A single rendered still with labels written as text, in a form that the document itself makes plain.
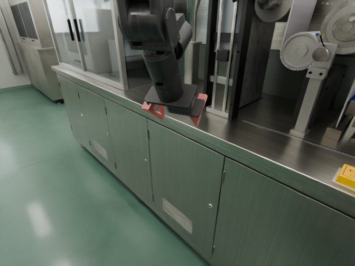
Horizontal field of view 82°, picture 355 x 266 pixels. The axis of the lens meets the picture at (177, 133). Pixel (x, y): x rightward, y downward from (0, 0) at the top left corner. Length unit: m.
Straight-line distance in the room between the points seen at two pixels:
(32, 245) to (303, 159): 1.62
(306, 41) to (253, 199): 0.58
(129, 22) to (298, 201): 0.65
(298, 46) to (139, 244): 1.36
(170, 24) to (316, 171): 0.54
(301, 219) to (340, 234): 0.09
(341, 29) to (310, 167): 0.42
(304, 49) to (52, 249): 1.70
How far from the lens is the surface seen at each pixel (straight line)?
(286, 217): 0.80
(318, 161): 0.74
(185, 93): 0.44
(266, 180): 0.75
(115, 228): 1.63
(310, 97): 0.84
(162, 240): 1.52
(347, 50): 0.84
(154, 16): 0.33
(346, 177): 0.66
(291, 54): 0.89
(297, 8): 0.94
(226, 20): 0.89
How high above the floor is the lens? 1.26
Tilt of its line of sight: 28 degrees down
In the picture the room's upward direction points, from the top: straight up
